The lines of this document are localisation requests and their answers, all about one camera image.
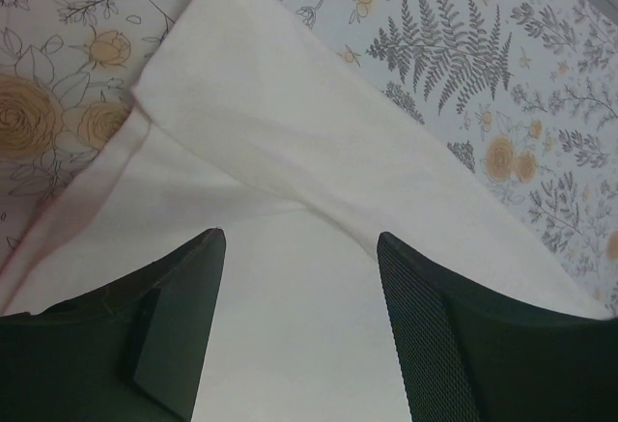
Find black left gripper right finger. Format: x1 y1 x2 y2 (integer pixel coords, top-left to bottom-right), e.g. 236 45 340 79
377 233 617 422

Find floral patterned table mat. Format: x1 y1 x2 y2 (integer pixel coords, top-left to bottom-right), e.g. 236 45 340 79
1 0 617 310

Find white t-shirt with black print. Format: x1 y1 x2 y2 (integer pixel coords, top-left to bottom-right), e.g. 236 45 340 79
1 0 617 421

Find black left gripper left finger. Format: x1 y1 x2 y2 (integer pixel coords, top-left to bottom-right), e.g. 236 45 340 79
1 229 226 421

